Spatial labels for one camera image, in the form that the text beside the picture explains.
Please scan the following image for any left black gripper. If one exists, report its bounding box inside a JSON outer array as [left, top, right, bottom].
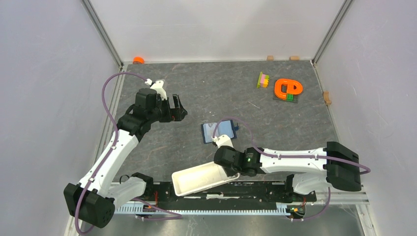
[[148, 93, 187, 123]]

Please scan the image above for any silver VIP credit card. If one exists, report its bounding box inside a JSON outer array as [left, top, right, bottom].
[[202, 123, 216, 144]]

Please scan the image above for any navy blue card holder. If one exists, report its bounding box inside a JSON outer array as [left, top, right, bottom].
[[201, 119, 239, 139]]

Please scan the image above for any white plastic tray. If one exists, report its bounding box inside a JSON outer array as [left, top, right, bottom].
[[172, 162, 240, 196]]

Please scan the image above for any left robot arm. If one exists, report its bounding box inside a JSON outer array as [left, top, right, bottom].
[[63, 88, 188, 228]]

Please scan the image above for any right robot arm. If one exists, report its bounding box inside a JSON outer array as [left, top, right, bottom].
[[214, 142, 362, 201]]

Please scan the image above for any orange round cap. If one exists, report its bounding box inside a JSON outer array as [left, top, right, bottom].
[[132, 57, 145, 64]]

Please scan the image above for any green lego brick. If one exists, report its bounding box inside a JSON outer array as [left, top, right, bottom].
[[286, 93, 294, 101]]

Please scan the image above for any pink green block stack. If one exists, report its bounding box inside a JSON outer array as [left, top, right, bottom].
[[256, 72, 269, 88]]

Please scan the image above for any orange marble run piece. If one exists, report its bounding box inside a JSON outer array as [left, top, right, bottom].
[[273, 78, 303, 99]]

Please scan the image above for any curved wooden piece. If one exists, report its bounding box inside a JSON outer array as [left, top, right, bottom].
[[323, 91, 332, 106]]

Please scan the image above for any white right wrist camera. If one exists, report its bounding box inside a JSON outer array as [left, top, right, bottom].
[[212, 135, 234, 148]]

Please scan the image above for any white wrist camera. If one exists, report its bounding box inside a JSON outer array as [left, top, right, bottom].
[[145, 79, 167, 100], [212, 135, 234, 148]]

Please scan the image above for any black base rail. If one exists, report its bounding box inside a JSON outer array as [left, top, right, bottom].
[[123, 181, 317, 211]]

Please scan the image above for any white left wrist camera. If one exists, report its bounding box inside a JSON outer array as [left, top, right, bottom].
[[145, 79, 167, 100]]

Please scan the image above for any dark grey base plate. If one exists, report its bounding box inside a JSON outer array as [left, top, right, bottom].
[[273, 93, 299, 103]]

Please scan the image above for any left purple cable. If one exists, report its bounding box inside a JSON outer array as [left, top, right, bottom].
[[74, 72, 183, 236]]

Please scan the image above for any purple cable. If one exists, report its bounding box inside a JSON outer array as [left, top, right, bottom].
[[211, 117, 372, 222], [74, 72, 183, 236]]

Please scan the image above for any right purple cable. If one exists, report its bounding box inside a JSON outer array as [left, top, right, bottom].
[[211, 117, 372, 222]]

